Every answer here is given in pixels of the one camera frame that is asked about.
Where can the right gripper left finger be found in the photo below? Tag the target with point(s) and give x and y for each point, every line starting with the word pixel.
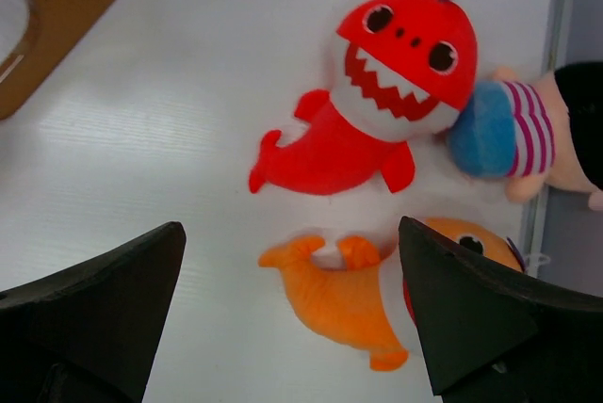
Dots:
pixel 90 332

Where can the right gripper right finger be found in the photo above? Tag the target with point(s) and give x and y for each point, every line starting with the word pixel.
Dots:
pixel 492 334

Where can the orange shark plush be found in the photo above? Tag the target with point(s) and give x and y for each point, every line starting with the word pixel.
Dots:
pixel 365 304

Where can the boy doll blue pants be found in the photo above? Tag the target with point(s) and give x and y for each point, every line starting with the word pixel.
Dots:
pixel 530 134

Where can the red shark plush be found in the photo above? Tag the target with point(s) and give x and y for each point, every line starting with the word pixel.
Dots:
pixel 402 69

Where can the brown wooden toy shelf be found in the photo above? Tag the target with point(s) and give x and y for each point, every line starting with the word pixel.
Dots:
pixel 53 29

